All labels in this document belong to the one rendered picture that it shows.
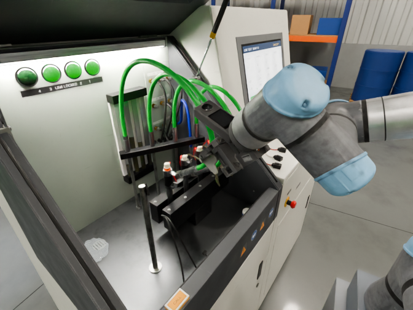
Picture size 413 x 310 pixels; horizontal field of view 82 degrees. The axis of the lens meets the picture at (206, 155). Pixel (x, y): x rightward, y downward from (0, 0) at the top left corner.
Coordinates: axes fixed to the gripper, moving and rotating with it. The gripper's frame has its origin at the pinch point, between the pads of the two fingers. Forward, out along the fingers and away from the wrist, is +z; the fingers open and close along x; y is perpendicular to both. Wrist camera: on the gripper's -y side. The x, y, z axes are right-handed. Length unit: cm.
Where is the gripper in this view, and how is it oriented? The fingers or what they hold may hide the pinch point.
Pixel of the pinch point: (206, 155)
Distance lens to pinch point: 61.6
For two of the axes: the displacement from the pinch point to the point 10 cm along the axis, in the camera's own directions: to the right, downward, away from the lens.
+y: 5.8, 8.1, -0.6
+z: -3.3, 3.0, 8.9
